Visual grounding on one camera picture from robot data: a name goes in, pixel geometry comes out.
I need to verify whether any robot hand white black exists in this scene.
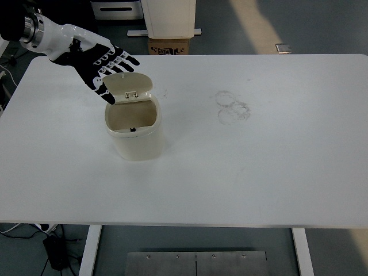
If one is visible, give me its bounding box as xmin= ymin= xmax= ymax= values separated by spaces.
xmin=34 ymin=14 xmax=141 ymax=105

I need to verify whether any cream trash bin with lid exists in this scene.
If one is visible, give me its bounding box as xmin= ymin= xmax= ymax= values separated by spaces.
xmin=102 ymin=72 xmax=165 ymax=161

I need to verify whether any large white plastic bin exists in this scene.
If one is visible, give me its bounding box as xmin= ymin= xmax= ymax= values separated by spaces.
xmin=141 ymin=0 xmax=197 ymax=39

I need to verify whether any white metal base bar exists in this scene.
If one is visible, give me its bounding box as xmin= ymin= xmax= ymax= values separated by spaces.
xmin=126 ymin=27 xmax=203 ymax=37

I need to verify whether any white appliance with dark slot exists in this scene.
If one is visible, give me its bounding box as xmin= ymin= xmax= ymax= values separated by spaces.
xmin=90 ymin=0 xmax=144 ymax=21

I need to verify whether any cardboard box with black print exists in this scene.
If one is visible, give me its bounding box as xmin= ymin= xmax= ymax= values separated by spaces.
xmin=147 ymin=37 xmax=191 ymax=55

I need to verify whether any white power strip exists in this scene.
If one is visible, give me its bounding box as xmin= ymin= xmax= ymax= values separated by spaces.
xmin=33 ymin=223 xmax=58 ymax=233

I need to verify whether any white table leg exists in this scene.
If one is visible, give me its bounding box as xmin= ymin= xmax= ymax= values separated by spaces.
xmin=291 ymin=228 xmax=316 ymax=276
xmin=78 ymin=225 xmax=103 ymax=276

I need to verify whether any grey floor socket plate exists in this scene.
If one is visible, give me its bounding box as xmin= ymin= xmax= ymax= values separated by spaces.
xmin=274 ymin=43 xmax=293 ymax=54

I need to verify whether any black power adapter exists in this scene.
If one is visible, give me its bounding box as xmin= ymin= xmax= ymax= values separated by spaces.
xmin=43 ymin=234 xmax=69 ymax=271

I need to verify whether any grey metal plate with screws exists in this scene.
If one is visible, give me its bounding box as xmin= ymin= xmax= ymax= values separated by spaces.
xmin=126 ymin=251 xmax=268 ymax=276

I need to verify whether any black cable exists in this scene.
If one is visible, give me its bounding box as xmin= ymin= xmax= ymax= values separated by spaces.
xmin=0 ymin=224 xmax=84 ymax=276

